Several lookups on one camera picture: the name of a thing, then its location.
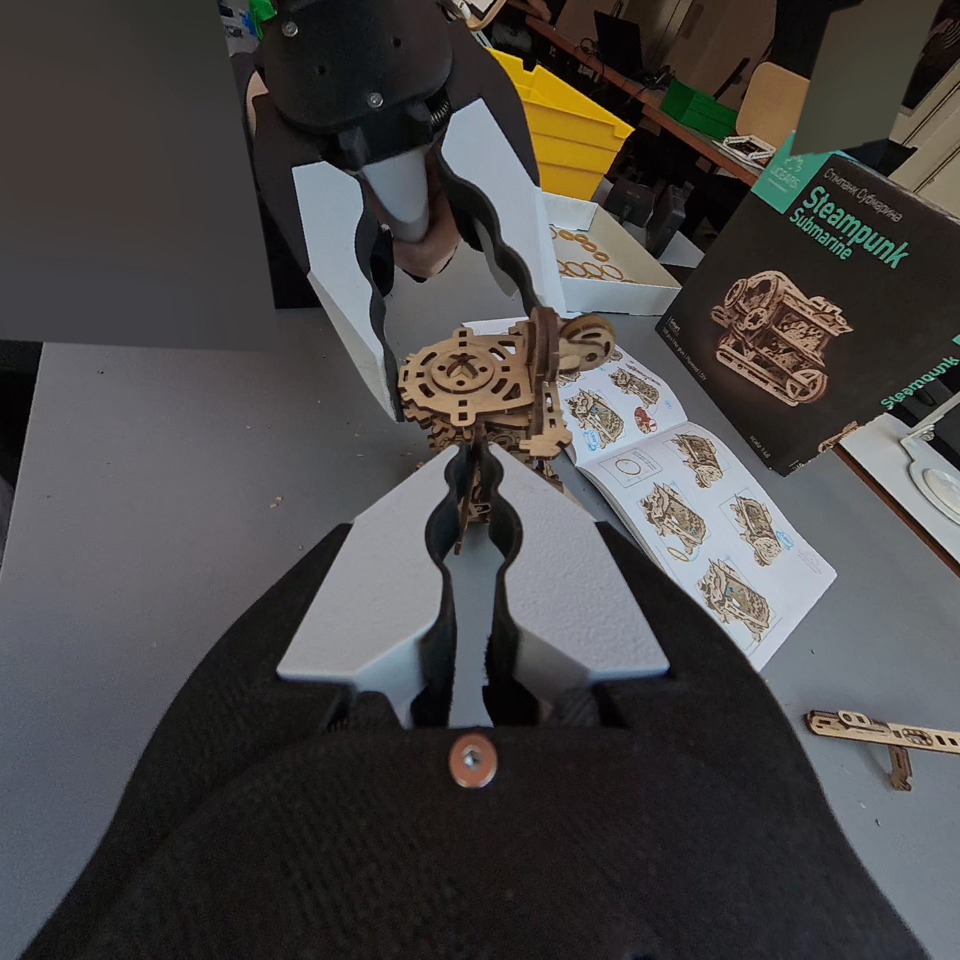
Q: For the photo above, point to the instruction booklet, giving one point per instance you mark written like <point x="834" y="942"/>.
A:
<point x="675" y="525"/>

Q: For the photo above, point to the round wooden gear module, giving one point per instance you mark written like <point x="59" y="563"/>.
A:
<point x="457" y="375"/>

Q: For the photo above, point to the black device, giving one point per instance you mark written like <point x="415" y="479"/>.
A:
<point x="667" y="217"/>

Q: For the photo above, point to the white stand base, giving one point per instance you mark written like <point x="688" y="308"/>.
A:
<point x="937" y="487"/>

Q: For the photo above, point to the yellow plastic bin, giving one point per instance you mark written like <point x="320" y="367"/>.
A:
<point x="570" y="135"/>

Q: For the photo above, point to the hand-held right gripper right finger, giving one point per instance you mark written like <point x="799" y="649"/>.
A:
<point x="585" y="600"/>

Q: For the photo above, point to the tan chair back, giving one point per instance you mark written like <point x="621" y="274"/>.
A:
<point x="772" y="105"/>

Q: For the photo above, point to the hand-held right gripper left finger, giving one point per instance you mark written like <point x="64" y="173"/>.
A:
<point x="360" y="600"/>

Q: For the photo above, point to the black puzzle box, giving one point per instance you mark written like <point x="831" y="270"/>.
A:
<point x="787" y="262"/>

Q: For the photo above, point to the wooden strip with crosspiece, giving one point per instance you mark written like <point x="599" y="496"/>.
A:
<point x="862" y="726"/>

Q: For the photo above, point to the green plastic bin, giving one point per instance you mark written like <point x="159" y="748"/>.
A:
<point x="697" y="109"/>

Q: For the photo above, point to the grey desk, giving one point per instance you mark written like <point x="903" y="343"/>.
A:
<point x="150" y="487"/>

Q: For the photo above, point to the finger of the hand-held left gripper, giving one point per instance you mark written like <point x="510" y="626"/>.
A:
<point x="510" y="195"/>
<point x="330" y="240"/>

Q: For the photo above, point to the person's left hand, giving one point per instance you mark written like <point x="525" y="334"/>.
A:
<point x="424" y="259"/>

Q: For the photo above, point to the background brown-topped desk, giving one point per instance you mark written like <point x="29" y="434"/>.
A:
<point x="675" y="131"/>

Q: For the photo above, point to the adjacent brown-edged desk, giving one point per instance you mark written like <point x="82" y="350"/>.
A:
<point x="870" y="450"/>

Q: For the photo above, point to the white tray with wooden rings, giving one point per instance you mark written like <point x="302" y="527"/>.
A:
<point x="600" y="300"/>

